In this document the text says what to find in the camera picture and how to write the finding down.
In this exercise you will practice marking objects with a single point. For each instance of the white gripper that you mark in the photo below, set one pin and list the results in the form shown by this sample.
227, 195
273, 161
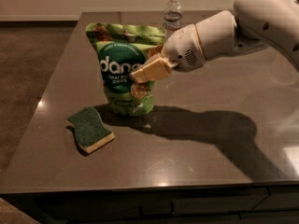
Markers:
183, 48

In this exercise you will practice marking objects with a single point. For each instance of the green rice chip bag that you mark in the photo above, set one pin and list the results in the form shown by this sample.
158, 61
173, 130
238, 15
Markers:
120, 50

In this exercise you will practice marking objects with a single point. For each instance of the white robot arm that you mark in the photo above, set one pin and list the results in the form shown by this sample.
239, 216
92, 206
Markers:
250, 24

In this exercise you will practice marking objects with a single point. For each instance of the green and yellow sponge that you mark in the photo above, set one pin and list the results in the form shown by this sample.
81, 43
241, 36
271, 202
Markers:
89, 131

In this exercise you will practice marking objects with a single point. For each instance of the clear plastic water bottle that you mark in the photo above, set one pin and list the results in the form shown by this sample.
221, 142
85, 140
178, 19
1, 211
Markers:
172, 17

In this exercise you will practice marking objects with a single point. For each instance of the dark cabinet drawer front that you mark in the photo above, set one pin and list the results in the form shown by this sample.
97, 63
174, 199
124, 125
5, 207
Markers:
274, 205

